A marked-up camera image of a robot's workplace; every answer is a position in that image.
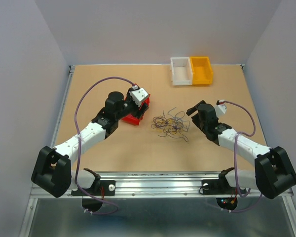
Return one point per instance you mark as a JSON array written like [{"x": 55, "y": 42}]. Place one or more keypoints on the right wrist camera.
[{"x": 220, "y": 108}]

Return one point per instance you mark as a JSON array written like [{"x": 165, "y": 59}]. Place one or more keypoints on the left aluminium side rail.
[{"x": 62, "y": 107}]

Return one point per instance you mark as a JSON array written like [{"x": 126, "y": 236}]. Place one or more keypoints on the red plastic bin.
[{"x": 134, "y": 119}]

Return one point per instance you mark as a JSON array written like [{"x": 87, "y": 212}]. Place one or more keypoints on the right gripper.
[{"x": 193, "y": 109}]

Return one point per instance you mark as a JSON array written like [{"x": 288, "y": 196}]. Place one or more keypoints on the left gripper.
[{"x": 136, "y": 109}]

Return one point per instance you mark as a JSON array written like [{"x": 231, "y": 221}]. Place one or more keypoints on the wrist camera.
[
  {"x": 138, "y": 95},
  {"x": 220, "y": 108}
]

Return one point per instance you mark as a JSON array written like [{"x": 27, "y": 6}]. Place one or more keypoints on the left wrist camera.
[{"x": 138, "y": 95}]

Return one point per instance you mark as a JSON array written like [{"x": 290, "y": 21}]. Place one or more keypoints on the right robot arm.
[{"x": 256, "y": 167}]

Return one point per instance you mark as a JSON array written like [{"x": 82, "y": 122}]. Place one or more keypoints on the white plastic bin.
[{"x": 181, "y": 70}]

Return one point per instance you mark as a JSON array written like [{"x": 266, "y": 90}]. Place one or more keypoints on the yellow plastic bin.
[{"x": 202, "y": 71}]

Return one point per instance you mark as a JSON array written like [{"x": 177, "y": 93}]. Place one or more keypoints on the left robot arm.
[{"x": 53, "y": 169}]

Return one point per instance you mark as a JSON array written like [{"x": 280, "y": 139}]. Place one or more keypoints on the aluminium mounting rail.
[{"x": 157, "y": 184}]

